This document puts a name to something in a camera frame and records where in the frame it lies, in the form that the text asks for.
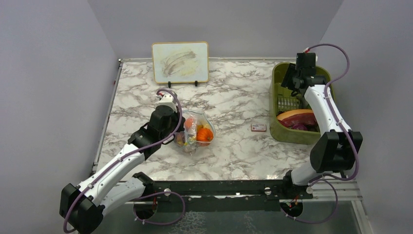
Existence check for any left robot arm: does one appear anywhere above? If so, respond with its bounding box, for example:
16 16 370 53
59 103 184 234

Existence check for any purple toy onion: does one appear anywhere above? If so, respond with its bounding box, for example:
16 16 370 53
291 123 308 131

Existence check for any orange toy pumpkin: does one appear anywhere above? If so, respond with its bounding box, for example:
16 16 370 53
196 128 214 142

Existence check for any red white small card box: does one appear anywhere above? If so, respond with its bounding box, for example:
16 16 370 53
251 123 267 132

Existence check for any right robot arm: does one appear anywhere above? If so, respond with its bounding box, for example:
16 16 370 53
281 52 363 198

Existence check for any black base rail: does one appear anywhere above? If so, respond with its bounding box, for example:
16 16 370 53
133 179 313 215

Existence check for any orange toy tangerine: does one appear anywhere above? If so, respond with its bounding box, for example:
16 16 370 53
184 117 196 130

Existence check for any clear blue zip top bag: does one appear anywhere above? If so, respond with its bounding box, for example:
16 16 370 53
174 109 216 155

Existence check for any olive green plastic bin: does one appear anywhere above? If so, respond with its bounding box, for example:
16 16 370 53
269 62 320 145

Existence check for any purple orange toy slice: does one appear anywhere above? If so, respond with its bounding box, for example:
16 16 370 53
276 109 318 128

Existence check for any yellow framed whiteboard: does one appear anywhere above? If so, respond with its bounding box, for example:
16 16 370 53
151 41 209 84

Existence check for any yellow toy banana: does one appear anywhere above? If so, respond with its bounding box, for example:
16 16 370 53
196 123 212 131

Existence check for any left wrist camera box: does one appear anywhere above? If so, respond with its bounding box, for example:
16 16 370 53
157 93 178 113

